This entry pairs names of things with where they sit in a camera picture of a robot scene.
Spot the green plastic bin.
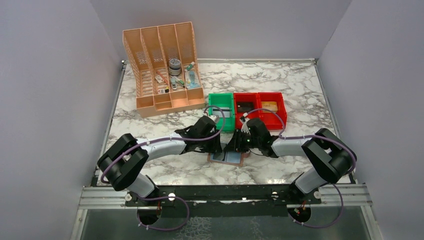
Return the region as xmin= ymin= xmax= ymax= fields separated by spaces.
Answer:
xmin=208 ymin=93 xmax=236 ymax=133

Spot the black VIP credit card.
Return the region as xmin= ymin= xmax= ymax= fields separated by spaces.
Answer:
xmin=235 ymin=101 xmax=255 ymax=113

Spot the red plastic double bin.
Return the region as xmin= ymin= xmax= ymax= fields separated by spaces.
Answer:
xmin=233 ymin=92 xmax=287 ymax=130

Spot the orange plastic file organizer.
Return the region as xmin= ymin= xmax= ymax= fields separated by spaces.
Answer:
xmin=122 ymin=21 xmax=206 ymax=118

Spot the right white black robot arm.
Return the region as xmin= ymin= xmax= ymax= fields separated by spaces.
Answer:
xmin=224 ymin=118 xmax=357 ymax=199

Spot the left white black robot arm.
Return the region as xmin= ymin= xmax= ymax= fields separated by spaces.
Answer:
xmin=97 ymin=115 xmax=222 ymax=198

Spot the grey card in green bin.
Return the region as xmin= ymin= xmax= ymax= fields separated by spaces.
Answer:
xmin=212 ymin=107 xmax=232 ymax=118

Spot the gold card box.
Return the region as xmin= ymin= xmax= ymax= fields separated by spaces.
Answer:
xmin=261 ymin=101 xmax=279 ymax=112

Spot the blue packaged item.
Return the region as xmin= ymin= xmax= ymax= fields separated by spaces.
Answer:
xmin=184 ymin=70 xmax=201 ymax=90

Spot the green marker pen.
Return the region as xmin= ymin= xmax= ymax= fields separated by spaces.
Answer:
xmin=176 ymin=78 xmax=185 ymax=88

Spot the green white glue tube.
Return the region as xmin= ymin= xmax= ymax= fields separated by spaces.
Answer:
xmin=184 ymin=61 xmax=196 ymax=72

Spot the small round tin can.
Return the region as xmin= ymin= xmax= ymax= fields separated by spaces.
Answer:
xmin=168 ymin=58 xmax=182 ymax=76

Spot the red white small packet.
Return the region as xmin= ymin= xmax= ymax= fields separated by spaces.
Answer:
xmin=154 ymin=74 xmax=169 ymax=85

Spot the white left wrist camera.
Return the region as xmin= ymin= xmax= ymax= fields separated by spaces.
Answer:
xmin=208 ymin=115 xmax=220 ymax=125

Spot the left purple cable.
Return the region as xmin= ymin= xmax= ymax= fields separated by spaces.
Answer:
xmin=99 ymin=105 xmax=227 ymax=232

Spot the purple cable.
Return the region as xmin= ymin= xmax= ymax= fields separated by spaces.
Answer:
xmin=241 ymin=107 xmax=358 ymax=229
xmin=99 ymin=105 xmax=227 ymax=232

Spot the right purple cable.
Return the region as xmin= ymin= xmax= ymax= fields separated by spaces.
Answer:
xmin=241 ymin=107 xmax=358 ymax=229

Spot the black metal base rail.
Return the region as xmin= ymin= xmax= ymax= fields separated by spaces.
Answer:
xmin=124 ymin=184 xmax=322 ymax=209

